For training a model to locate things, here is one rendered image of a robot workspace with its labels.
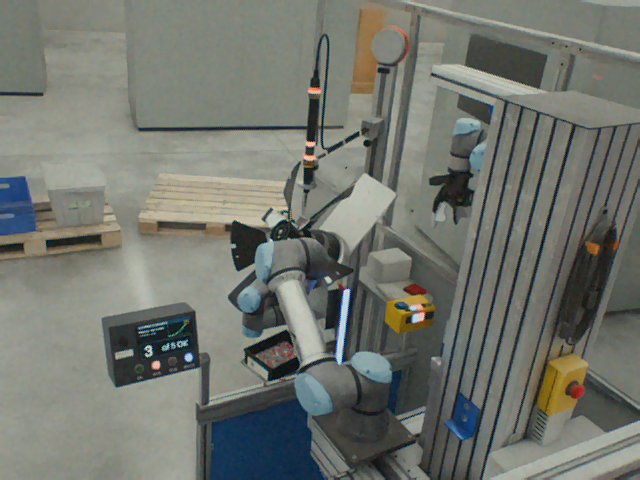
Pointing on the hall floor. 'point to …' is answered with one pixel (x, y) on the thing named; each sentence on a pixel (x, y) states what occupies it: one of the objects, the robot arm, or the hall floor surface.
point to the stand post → (349, 301)
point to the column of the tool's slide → (378, 181)
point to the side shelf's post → (381, 332)
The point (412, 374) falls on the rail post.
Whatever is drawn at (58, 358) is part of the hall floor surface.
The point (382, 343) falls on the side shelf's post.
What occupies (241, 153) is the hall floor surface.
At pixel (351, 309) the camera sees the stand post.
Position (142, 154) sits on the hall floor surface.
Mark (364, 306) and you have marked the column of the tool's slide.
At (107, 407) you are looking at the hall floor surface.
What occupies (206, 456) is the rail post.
